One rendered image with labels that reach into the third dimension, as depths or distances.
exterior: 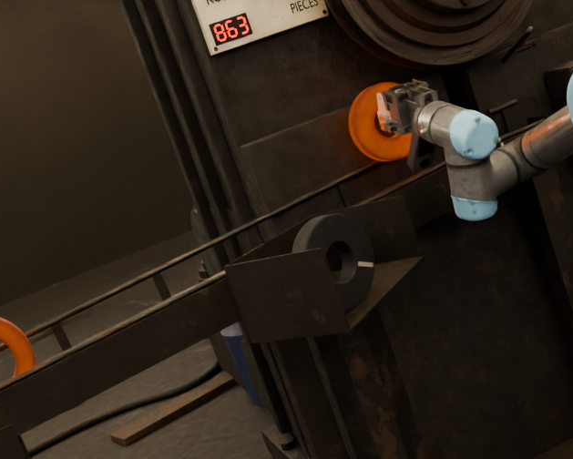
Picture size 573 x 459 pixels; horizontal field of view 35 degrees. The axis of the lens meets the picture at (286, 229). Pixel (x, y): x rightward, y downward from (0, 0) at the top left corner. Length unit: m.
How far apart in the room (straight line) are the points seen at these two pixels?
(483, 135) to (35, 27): 6.52
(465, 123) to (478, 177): 0.10
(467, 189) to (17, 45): 6.47
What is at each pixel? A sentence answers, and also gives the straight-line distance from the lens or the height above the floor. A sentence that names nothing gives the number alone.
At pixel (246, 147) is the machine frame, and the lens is 1.83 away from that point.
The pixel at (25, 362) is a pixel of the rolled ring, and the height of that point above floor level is 0.65.
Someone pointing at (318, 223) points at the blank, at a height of 0.74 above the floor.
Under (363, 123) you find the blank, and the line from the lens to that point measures 1.82.
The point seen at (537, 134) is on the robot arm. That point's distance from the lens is 1.62.
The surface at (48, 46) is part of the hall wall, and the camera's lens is 7.84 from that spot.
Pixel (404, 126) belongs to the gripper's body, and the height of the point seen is 0.81.
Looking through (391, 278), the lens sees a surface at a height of 0.60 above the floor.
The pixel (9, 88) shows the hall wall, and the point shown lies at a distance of 7.79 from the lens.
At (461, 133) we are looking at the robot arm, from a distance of 1.54.
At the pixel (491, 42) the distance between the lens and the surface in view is 1.93.
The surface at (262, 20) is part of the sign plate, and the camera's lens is 1.89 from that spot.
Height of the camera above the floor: 0.98
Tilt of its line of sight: 9 degrees down
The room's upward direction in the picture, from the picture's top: 20 degrees counter-clockwise
